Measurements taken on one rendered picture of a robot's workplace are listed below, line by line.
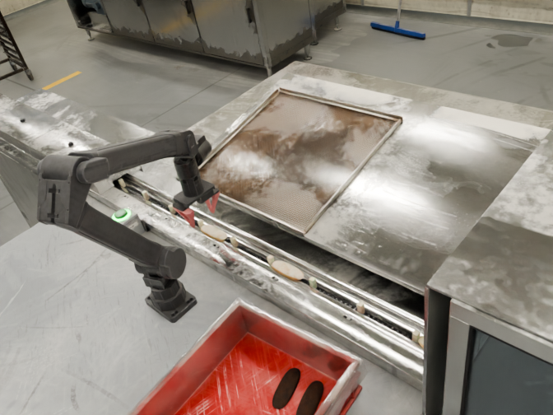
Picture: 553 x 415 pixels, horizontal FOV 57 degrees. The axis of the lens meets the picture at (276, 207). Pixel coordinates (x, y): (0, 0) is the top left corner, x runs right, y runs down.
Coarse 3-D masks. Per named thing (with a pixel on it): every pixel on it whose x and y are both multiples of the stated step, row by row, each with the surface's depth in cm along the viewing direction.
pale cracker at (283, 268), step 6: (276, 264) 131; (282, 264) 130; (288, 264) 130; (276, 270) 130; (282, 270) 129; (288, 270) 129; (294, 270) 128; (288, 276) 128; (294, 276) 127; (300, 276) 127
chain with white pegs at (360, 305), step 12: (120, 180) 173; (144, 192) 165; (156, 204) 165; (180, 216) 157; (228, 240) 144; (252, 252) 139; (360, 312) 116; (384, 324) 114; (408, 336) 110; (420, 336) 108
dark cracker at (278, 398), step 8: (296, 368) 110; (288, 376) 108; (296, 376) 108; (280, 384) 107; (288, 384) 107; (296, 384) 107; (280, 392) 105; (288, 392) 105; (272, 400) 105; (280, 400) 104; (288, 400) 104; (280, 408) 103
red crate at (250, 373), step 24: (240, 360) 114; (264, 360) 113; (288, 360) 112; (216, 384) 111; (240, 384) 110; (264, 384) 109; (192, 408) 107; (216, 408) 106; (240, 408) 105; (264, 408) 104; (288, 408) 103
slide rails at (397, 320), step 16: (128, 192) 171; (160, 208) 160; (208, 224) 150; (224, 240) 143; (240, 240) 142; (304, 272) 129; (304, 288) 124; (336, 288) 123; (336, 304) 119; (368, 304) 117; (368, 320) 114; (400, 320) 112; (400, 336) 109
